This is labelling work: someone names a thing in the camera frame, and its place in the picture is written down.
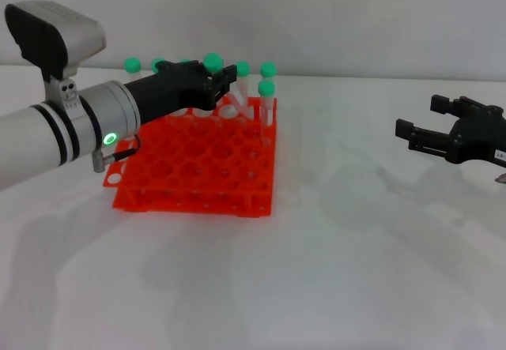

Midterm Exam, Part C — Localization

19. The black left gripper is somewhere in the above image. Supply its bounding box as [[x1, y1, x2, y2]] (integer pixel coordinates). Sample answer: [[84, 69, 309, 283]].
[[123, 59, 239, 126]]

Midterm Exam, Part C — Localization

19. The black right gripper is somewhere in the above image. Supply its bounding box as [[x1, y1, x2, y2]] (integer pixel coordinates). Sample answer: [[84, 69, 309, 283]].
[[395, 94, 506, 170]]

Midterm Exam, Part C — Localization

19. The orange test tube rack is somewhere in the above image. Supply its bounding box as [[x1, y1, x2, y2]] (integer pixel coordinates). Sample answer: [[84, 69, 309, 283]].
[[101, 96, 278, 219]]

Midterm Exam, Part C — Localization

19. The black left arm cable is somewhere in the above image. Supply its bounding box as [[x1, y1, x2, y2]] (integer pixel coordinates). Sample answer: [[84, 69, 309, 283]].
[[92, 134, 142, 174]]

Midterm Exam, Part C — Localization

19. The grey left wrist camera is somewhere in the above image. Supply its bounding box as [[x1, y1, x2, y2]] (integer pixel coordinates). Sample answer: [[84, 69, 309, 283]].
[[4, 1, 108, 107]]

